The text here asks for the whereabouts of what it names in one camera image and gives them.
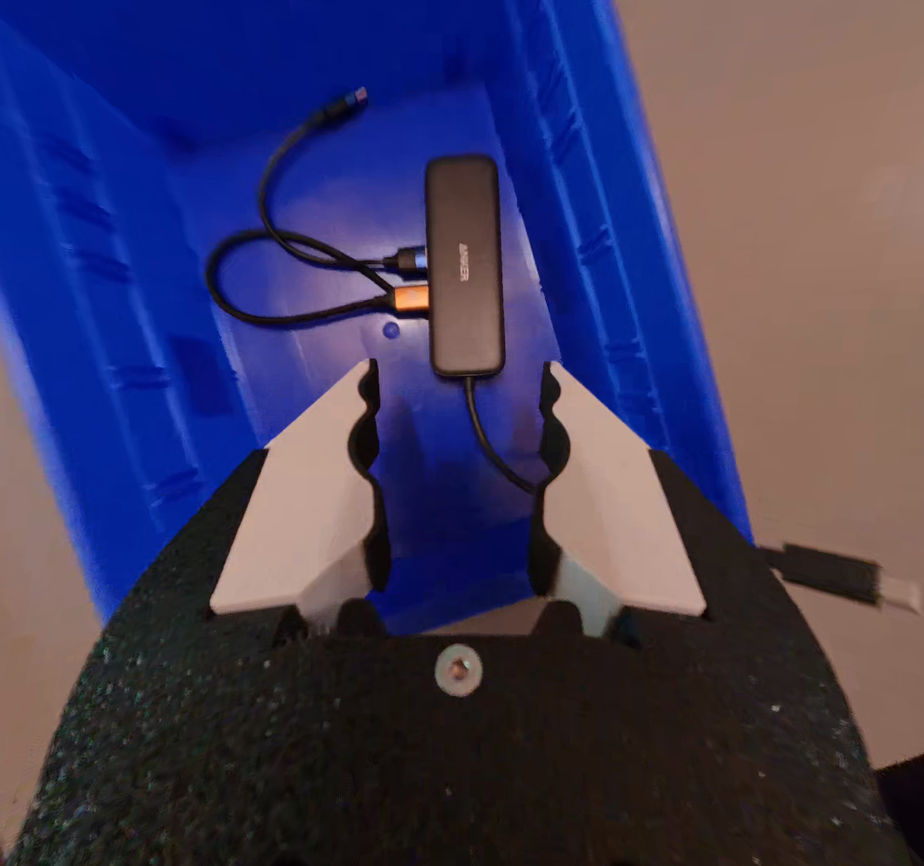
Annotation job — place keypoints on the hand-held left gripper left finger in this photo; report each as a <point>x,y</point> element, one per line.
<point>303,505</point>

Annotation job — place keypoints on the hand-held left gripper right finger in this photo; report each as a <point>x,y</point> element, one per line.
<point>613,512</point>

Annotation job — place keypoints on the large blue plastic bin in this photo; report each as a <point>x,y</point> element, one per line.
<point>144,231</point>

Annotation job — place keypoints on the black usb plug silver tip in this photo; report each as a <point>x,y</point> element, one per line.
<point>830,571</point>

